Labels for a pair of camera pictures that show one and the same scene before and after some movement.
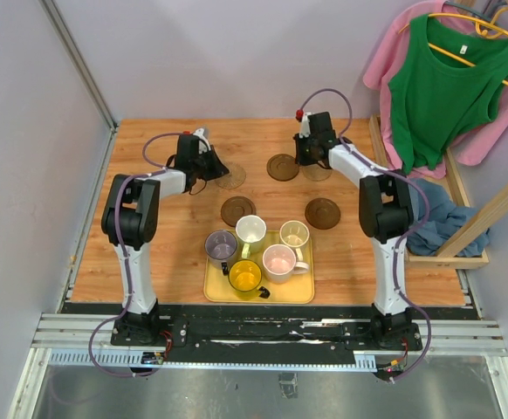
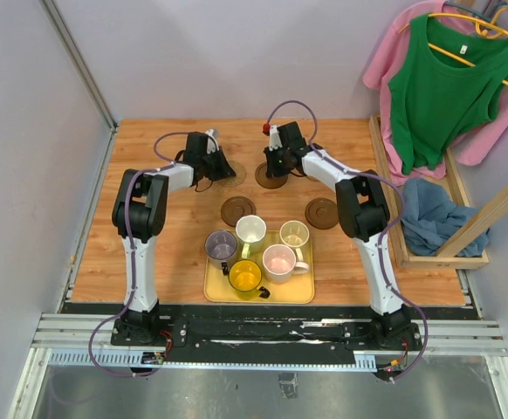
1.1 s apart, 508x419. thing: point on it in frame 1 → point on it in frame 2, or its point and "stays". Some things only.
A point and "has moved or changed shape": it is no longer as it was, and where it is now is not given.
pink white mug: [279, 264] stays
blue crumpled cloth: [445, 220] stays
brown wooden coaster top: [282, 168] has moved or changed shape
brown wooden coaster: [235, 208] stays
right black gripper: [300, 159] → [271, 169]
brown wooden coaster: [322, 213] stays
